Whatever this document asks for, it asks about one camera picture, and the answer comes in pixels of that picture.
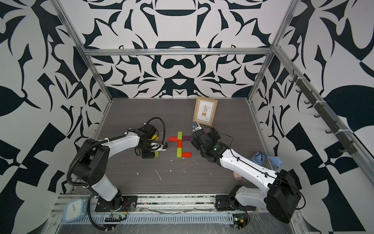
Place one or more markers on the wall hook rail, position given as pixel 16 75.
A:
pixel 325 112

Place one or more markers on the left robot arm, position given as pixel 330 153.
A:
pixel 89 167

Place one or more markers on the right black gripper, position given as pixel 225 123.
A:
pixel 194 144

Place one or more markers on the circuit board right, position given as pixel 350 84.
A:
pixel 240 221

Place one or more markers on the white blue alarm clock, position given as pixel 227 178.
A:
pixel 75 210

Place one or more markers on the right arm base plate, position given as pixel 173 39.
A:
pixel 230 203

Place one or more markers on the lime block bottom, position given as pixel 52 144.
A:
pixel 179 152

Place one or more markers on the pink beige small box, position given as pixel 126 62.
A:
pixel 237 176

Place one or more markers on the wooden picture frame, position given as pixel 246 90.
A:
pixel 205 109

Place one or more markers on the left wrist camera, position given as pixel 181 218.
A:
pixel 155 147

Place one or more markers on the aluminium front rail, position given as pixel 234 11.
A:
pixel 159 203

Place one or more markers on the purple block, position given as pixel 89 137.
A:
pixel 186 138

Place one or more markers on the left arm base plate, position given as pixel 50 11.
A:
pixel 118 204

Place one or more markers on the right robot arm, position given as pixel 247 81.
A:
pixel 278 191

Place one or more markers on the white cable duct strip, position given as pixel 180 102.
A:
pixel 168 219

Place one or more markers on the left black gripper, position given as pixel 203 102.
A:
pixel 147 155

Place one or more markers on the green circuit board left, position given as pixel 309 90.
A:
pixel 116 218

